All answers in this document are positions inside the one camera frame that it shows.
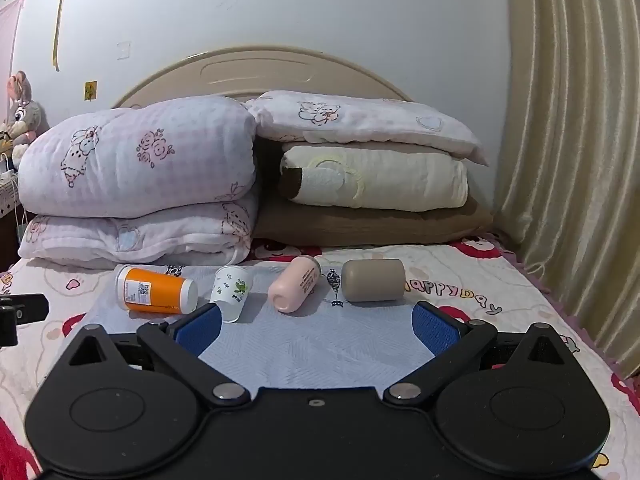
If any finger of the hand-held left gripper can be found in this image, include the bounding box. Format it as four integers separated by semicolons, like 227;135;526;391
0;293;50;348

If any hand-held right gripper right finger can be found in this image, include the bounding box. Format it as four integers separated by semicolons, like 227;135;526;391
382;301;576;406

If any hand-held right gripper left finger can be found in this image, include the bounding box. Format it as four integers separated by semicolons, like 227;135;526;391
55;304;252;409

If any white paper cup green print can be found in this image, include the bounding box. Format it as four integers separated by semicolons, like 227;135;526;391
209;266;254;323

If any taupe cup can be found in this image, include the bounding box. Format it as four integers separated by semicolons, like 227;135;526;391
341;259;406;303

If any orange bottle with white cap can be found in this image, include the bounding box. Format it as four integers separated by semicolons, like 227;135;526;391
114;265;199;316

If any pink bottle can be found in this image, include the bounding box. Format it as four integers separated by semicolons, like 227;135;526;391
268;255;322;314

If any light blue mat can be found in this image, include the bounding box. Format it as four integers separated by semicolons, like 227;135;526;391
80;260;451;391

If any lace covered nightstand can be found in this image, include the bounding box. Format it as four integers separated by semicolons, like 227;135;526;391
0;170;23;223

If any pink checked folded quilt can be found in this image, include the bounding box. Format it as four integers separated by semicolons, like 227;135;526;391
17;195;258;267
17;96;258;221

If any brown pillow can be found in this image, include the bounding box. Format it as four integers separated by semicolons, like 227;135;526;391
255;195;496;248

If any cream folded quilt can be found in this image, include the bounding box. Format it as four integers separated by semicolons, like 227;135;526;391
277;144;470;211

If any grey plush rabbit toy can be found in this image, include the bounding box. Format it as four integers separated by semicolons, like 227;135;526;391
0;71;49;161

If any cream pleated curtain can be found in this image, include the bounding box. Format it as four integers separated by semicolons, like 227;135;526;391
492;0;640;376

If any pink printed pillow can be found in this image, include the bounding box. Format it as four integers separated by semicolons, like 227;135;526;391
244;91;490;166

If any beige bed headboard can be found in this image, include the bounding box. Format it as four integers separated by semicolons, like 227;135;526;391
111;47;416;111

